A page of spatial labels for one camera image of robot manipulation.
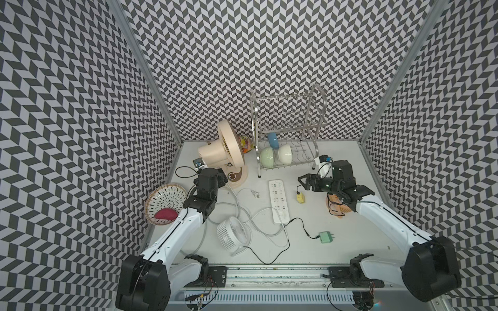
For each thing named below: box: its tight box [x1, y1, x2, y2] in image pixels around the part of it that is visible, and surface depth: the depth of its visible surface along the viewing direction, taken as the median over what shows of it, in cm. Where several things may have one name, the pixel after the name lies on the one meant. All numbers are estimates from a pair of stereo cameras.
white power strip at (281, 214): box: [267, 179, 290, 224], surface depth 93 cm
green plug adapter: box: [319, 231, 336, 244], surface depth 84 cm
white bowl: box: [277, 143, 293, 166], surface depth 98 cm
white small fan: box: [216, 216, 253, 256], surface depth 74 cm
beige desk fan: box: [197, 118, 249, 190], surface depth 86 cm
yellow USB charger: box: [296, 192, 305, 204], surface depth 93 cm
